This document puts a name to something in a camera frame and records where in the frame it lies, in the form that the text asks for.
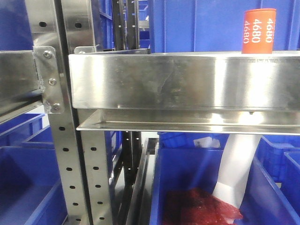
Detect orange cylindrical capacitor 4680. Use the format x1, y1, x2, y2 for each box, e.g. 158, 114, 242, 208
241, 8, 277, 54

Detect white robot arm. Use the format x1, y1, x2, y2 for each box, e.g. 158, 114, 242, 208
213, 134, 262, 208

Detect stainless steel shelf front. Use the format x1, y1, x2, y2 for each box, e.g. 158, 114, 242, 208
69, 51, 300, 135

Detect blue bin upper shelf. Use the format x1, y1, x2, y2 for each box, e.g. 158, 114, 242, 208
148, 0, 300, 53

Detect left steel shelf beam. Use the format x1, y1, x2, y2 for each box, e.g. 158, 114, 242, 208
0, 50, 42, 124

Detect blue bin with red bags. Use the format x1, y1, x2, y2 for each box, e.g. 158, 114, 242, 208
150, 148, 300, 225

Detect red plastic bag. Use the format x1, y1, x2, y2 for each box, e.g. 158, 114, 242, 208
162, 188, 243, 225

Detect blue bin lower right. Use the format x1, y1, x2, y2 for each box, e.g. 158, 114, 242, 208
256, 135, 300, 210

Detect blue bin lower left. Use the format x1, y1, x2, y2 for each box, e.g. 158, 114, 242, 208
0, 146, 67, 225

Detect perforated steel upright post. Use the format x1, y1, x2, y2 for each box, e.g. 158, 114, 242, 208
25, 0, 117, 225

